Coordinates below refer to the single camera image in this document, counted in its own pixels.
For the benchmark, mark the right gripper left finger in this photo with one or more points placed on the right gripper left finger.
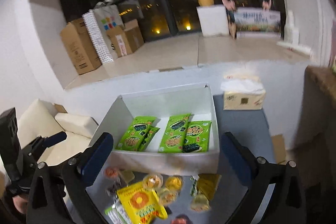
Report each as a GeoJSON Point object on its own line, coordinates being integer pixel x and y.
{"type": "Point", "coordinates": [95, 158]}

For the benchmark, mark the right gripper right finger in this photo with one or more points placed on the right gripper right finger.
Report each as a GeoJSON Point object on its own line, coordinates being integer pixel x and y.
{"type": "Point", "coordinates": [287, 201]}

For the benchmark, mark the jelly cup with cartoon lid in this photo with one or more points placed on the jelly cup with cartoon lid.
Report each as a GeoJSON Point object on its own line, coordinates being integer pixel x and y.
{"type": "Point", "coordinates": [152, 181]}

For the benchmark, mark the left hand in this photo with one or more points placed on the left hand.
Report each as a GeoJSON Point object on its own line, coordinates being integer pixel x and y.
{"type": "Point", "coordinates": [21, 202]}

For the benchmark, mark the cream sofa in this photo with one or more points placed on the cream sofa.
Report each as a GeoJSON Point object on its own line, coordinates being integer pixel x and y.
{"type": "Point", "coordinates": [42, 119]}

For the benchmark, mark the wooden side shelf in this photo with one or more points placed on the wooden side shelf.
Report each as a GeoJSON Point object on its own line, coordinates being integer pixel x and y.
{"type": "Point", "coordinates": [314, 143]}

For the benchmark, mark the green gold snack packet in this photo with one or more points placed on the green gold snack packet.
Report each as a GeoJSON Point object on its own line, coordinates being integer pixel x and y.
{"type": "Point", "coordinates": [207, 184]}

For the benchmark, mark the yellow snack bag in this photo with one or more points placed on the yellow snack bag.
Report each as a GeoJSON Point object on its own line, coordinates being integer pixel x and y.
{"type": "Point", "coordinates": [141, 205]}

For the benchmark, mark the green seaweed snack pack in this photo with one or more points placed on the green seaweed snack pack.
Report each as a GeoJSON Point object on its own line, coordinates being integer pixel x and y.
{"type": "Point", "coordinates": [175, 133]}
{"type": "Point", "coordinates": [197, 137]}
{"type": "Point", "coordinates": [135, 133]}

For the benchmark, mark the orange jelly cup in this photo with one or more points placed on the orange jelly cup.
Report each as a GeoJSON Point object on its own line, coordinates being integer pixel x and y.
{"type": "Point", "coordinates": [174, 183]}

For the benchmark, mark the tissue pack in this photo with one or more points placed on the tissue pack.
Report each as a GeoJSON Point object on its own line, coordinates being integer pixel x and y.
{"type": "Point", "coordinates": [242, 92]}

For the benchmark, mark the white storage box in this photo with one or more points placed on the white storage box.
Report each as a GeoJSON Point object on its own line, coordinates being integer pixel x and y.
{"type": "Point", "coordinates": [196, 100]}

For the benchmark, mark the large cardboard box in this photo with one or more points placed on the large cardboard box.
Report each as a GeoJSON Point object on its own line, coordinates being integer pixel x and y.
{"type": "Point", "coordinates": [79, 47]}

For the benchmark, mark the open cardboard box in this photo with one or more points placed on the open cardboard box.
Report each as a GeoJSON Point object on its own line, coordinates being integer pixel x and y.
{"type": "Point", "coordinates": [126, 39]}

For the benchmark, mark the white dotted paper bag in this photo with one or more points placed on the white dotted paper bag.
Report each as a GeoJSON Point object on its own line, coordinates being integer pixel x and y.
{"type": "Point", "coordinates": [103, 17]}

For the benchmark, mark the printed display box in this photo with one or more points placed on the printed display box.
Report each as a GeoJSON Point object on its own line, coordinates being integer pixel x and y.
{"type": "Point", "coordinates": [256, 22]}

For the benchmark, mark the white foam box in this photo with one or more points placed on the white foam box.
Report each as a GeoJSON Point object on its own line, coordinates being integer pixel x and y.
{"type": "Point", "coordinates": [213, 20]}

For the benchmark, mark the pomelo fruit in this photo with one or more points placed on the pomelo fruit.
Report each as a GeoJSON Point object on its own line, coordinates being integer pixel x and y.
{"type": "Point", "coordinates": [205, 3]}

